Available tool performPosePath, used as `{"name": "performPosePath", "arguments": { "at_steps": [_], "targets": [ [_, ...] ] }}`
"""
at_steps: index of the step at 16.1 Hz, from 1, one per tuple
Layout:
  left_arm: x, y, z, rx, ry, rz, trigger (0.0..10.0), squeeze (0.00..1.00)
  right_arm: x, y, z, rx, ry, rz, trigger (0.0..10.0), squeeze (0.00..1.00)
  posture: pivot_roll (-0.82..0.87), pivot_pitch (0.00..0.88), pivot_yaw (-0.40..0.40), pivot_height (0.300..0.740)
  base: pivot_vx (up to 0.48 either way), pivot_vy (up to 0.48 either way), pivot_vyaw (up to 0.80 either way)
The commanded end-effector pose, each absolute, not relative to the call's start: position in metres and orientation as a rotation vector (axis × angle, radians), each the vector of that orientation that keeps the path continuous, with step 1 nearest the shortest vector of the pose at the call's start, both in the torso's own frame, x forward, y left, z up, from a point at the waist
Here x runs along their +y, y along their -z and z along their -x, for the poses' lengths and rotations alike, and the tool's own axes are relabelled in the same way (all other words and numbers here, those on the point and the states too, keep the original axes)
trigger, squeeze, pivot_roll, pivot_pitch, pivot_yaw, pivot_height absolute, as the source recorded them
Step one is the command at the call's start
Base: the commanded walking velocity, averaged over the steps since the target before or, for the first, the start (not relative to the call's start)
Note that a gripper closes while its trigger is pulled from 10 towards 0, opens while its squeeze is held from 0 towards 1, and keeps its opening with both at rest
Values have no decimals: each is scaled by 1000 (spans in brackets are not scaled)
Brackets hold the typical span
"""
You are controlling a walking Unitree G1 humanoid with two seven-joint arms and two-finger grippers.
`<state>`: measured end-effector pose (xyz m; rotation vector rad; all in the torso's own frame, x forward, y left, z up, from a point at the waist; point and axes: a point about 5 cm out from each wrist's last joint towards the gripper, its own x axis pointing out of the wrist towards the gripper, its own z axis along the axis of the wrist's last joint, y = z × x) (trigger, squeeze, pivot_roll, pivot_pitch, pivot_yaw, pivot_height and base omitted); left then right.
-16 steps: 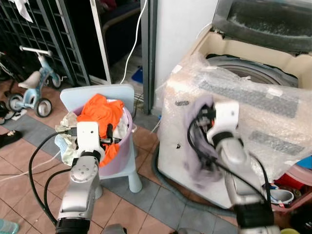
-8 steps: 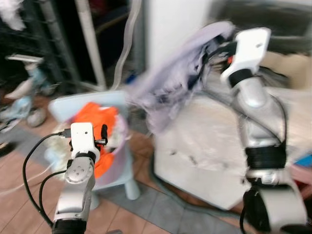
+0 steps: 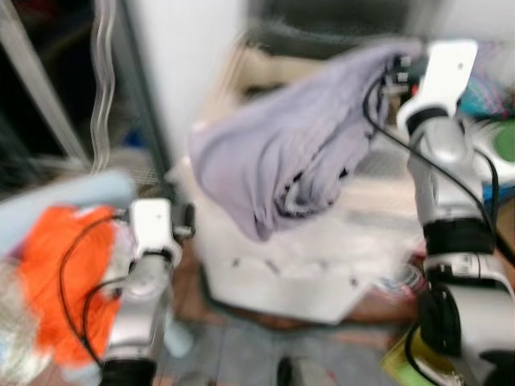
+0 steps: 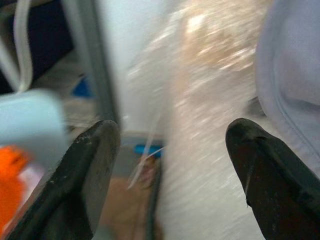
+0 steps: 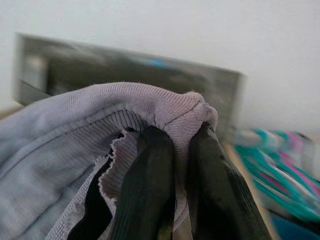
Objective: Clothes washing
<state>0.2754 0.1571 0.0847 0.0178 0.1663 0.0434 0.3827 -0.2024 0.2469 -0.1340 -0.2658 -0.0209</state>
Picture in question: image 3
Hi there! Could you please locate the lavender cloth garment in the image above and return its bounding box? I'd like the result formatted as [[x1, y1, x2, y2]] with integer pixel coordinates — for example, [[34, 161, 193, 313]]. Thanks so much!
[[188, 43, 424, 243]]

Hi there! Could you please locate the white washing machine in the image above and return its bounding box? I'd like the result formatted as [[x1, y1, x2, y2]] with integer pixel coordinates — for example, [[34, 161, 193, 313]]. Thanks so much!
[[171, 47, 429, 326]]

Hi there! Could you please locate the teal and pink patterned cloth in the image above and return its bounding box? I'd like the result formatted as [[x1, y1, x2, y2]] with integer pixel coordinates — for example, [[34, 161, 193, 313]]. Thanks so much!
[[460, 40, 515, 120]]

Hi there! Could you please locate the white bottle with green cap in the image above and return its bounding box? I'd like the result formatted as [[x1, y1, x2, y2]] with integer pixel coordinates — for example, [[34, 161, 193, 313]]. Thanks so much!
[[473, 118, 515, 184]]

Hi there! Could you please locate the orange cloth garment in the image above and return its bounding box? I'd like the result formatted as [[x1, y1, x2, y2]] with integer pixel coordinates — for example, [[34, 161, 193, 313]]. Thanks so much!
[[17, 204, 123, 368]]

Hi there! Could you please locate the clear wavy plastic rod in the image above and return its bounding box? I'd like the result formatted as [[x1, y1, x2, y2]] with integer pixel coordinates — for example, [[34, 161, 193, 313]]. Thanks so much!
[[89, 0, 119, 175]]

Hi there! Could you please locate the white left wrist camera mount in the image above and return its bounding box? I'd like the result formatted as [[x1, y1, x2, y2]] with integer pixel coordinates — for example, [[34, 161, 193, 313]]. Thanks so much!
[[129, 199, 176, 264]]

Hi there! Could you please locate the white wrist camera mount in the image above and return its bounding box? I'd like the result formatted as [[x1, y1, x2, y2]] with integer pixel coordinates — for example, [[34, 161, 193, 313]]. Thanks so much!
[[397, 39, 480, 129], [129, 199, 176, 264]]

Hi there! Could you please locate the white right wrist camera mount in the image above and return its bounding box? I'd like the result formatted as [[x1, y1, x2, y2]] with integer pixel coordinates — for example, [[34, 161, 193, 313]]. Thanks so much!
[[397, 39, 480, 129]]

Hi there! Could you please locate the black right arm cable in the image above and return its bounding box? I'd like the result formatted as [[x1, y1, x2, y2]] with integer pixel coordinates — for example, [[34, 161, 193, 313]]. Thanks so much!
[[361, 72, 515, 268]]

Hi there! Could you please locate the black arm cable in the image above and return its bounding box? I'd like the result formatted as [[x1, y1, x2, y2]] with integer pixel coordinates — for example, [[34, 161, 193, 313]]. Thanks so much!
[[57, 211, 132, 368], [361, 72, 515, 268]]

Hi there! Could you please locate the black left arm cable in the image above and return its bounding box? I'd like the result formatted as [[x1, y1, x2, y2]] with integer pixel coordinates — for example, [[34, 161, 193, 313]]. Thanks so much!
[[57, 211, 132, 368]]

